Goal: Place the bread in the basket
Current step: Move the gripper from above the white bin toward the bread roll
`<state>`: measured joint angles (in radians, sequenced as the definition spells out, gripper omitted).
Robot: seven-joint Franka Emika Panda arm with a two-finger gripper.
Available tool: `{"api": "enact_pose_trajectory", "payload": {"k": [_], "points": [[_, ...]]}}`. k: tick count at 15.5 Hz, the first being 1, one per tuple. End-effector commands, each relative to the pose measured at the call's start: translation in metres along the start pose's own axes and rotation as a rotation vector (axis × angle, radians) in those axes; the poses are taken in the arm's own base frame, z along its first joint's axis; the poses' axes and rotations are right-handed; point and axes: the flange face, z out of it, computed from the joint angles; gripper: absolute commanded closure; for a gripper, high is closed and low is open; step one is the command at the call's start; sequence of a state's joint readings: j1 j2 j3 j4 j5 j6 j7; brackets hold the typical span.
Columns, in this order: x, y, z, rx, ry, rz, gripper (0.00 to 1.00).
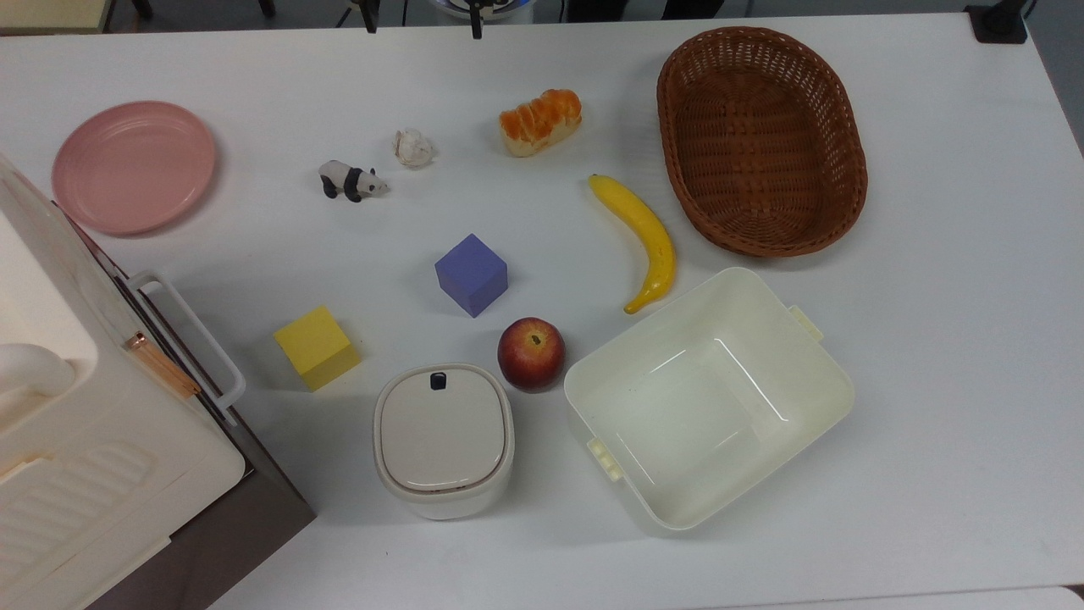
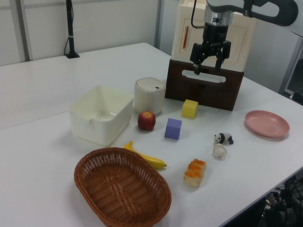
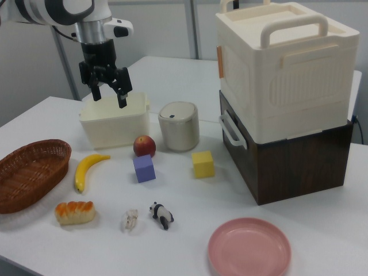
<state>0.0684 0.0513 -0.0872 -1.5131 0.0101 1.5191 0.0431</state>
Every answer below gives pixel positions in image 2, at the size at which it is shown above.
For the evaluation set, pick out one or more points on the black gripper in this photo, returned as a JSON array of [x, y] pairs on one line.
[[215, 35]]

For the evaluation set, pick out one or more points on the orange topped bread loaf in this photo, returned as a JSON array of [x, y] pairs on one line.
[[194, 173]]

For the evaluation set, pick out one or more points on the brown wicker basket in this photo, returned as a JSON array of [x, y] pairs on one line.
[[123, 194]]

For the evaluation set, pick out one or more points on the cream cabinet box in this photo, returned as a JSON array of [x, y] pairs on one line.
[[239, 45]]

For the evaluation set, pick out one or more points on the dark brown drawer base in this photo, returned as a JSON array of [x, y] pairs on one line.
[[213, 94]]

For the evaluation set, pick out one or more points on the yellow cube block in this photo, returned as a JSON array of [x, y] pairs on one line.
[[189, 109]]

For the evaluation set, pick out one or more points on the small white lidded trash can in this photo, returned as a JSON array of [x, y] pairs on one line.
[[148, 97]]

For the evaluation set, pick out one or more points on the panda figurine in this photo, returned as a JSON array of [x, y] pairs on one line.
[[226, 137]]

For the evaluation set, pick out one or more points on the purple cube block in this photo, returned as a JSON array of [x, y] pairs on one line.
[[172, 129]]

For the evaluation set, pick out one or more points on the pink plate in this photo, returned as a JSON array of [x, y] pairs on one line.
[[266, 123]]

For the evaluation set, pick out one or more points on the red apple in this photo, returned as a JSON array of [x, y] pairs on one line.
[[146, 121]]

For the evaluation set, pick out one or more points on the crumpled white paper ball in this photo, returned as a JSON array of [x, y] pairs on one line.
[[219, 151]]

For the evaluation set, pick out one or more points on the yellow banana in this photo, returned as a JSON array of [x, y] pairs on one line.
[[151, 160]]

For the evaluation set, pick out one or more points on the cream plastic storage bin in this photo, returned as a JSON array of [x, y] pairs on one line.
[[94, 127]]

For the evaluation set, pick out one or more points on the grey metal frame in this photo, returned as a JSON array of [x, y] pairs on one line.
[[287, 71]]

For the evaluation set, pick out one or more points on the black camera pole stand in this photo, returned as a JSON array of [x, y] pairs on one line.
[[70, 28]]

